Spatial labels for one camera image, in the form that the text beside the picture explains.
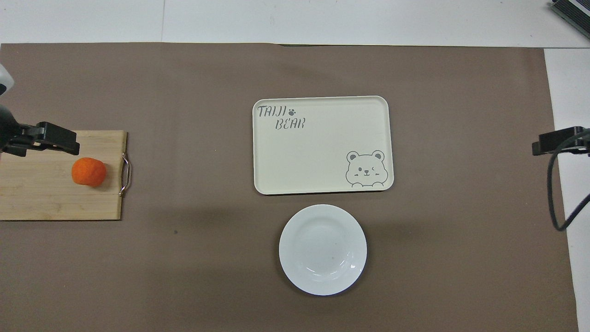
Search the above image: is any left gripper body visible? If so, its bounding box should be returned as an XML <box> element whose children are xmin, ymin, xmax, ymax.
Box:
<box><xmin>0</xmin><ymin>105</ymin><xmax>36</xmax><ymax>156</ymax></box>

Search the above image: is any orange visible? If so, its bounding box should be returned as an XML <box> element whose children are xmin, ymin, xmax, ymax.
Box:
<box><xmin>71</xmin><ymin>157</ymin><xmax>107</xmax><ymax>188</ymax></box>

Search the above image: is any white round plate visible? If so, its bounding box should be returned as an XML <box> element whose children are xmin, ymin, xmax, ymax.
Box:
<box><xmin>278</xmin><ymin>204</ymin><xmax>368</xmax><ymax>296</ymax></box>

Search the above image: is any wooden cutting board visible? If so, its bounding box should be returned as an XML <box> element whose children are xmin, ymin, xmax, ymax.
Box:
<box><xmin>0</xmin><ymin>130</ymin><xmax>132</xmax><ymax>221</ymax></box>

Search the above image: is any cream tray with bear print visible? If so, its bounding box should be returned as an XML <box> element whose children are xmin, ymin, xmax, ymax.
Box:
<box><xmin>252</xmin><ymin>95</ymin><xmax>395</xmax><ymax>196</ymax></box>

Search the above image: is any black stand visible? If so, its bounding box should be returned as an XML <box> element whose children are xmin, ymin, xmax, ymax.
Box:
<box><xmin>550</xmin><ymin>0</ymin><xmax>590</xmax><ymax>27</ymax></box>

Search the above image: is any black cable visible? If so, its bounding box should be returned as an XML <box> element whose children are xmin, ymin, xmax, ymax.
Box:
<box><xmin>547</xmin><ymin>130</ymin><xmax>590</xmax><ymax>232</ymax></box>

